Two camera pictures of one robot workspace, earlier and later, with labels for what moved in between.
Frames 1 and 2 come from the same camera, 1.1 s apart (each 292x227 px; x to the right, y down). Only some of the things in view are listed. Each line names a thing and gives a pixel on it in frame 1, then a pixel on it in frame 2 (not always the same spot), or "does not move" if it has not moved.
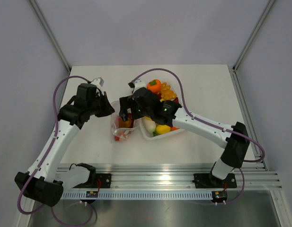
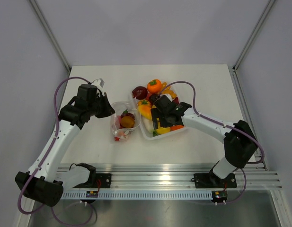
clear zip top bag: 120,128 does not move
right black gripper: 126,103 → 156,114
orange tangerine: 172,128 does not move
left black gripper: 107,109 does not move
